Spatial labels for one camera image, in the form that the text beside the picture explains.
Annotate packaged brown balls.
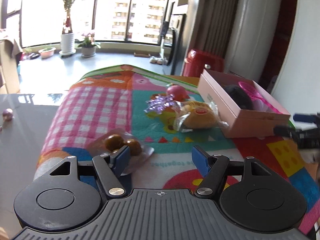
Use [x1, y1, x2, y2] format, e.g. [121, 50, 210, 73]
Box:
[86, 128, 155, 176]

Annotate tall plant white pot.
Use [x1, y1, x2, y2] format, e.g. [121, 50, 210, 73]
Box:
[59, 0, 76, 57]

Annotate pink toy basket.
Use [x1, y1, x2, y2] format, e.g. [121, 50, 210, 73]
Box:
[238, 81, 281, 114]

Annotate pink flower pot plant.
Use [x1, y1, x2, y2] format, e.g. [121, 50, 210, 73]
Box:
[78, 30, 101, 58]

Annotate colourful cartoon play mat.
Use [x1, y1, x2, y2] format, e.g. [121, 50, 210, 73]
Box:
[35, 65, 319, 233]

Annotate small planter bowl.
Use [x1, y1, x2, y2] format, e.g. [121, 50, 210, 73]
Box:
[39, 47, 56, 59]

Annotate purple crystal snowflake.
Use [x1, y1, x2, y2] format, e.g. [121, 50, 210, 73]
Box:
[144, 94, 178, 114]

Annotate black plush toy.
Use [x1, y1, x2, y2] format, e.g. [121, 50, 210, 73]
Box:
[224, 85, 253, 110]

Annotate pink green penguin toy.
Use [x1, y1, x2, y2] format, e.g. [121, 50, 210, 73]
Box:
[166, 85, 190, 102]

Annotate white air conditioner column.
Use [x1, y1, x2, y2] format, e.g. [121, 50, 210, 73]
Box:
[225, 0, 281, 82]

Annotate pink cardboard box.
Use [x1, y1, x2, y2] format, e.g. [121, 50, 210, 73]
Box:
[197, 70, 291, 138]

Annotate beige sofa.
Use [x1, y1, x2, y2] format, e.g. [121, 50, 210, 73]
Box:
[1, 29, 23, 94]

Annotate pink metallic ball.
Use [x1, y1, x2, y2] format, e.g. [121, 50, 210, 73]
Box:
[2, 108, 13, 122]

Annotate white slippers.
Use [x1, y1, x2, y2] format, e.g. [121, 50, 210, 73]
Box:
[149, 56, 168, 65]

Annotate small packaged bread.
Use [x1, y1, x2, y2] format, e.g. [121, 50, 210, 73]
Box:
[172, 101, 229, 132]

